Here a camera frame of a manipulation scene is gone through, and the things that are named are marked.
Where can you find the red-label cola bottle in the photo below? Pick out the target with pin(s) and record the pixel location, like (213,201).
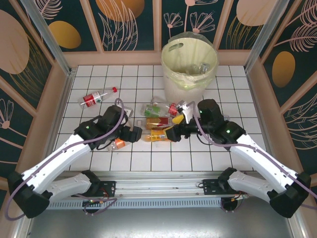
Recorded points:
(173,109)

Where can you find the clear bottle with orange label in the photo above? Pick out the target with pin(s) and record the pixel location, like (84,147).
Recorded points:
(119,144)

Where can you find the orange juice bottle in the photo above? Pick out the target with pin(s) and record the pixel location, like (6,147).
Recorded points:
(156,136)

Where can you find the red and yellow tea bottle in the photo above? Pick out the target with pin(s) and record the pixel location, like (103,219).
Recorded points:
(158,121)

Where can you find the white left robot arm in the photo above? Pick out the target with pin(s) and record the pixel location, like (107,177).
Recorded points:
(57,158)

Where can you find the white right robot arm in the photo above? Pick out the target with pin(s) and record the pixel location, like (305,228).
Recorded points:
(262,161)

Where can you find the cream plastic bin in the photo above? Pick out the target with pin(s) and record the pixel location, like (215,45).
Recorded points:
(180,94)

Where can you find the translucent yellow-green bin liner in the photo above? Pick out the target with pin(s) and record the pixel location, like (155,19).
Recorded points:
(188,84)

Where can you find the green-label plastic bottle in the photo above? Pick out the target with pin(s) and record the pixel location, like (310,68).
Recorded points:
(149,110)

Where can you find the crushed clear plastic bottle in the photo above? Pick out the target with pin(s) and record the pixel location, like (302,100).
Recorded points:
(155,100)

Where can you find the red-label Nongfu water bottle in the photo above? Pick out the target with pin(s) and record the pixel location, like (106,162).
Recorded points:
(90,98)

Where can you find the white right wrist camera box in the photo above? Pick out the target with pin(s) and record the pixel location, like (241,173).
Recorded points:
(188,112)

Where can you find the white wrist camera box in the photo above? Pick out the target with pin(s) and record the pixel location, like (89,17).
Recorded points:
(188,112)
(128,111)

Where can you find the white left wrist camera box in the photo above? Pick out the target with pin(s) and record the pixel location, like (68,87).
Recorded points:
(128,111)

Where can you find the aluminium side rail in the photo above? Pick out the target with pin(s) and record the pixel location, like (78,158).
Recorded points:
(60,109)
(262,119)

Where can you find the aluminium front rail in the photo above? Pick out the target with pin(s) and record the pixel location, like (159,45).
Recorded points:
(161,186)

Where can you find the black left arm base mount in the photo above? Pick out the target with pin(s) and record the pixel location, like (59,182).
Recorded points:
(109,188)

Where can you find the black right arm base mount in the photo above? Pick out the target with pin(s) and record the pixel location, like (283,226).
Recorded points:
(210,187)

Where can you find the grey metal base plate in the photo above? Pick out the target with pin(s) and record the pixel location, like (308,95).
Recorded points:
(161,223)

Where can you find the aluminium frame post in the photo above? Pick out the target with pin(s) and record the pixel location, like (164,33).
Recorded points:
(267,32)
(49,39)

